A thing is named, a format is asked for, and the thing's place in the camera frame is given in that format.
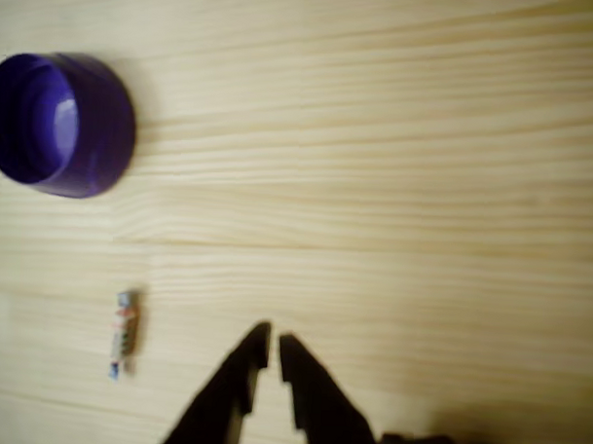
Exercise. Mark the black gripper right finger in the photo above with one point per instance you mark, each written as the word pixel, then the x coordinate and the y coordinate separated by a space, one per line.
pixel 329 413

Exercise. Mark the purple round bowl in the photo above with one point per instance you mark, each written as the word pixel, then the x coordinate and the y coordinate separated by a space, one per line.
pixel 104 142

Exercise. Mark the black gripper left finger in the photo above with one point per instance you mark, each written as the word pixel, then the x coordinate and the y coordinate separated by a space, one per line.
pixel 217 404

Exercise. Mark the white candy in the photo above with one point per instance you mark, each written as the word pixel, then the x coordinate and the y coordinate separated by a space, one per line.
pixel 124 333

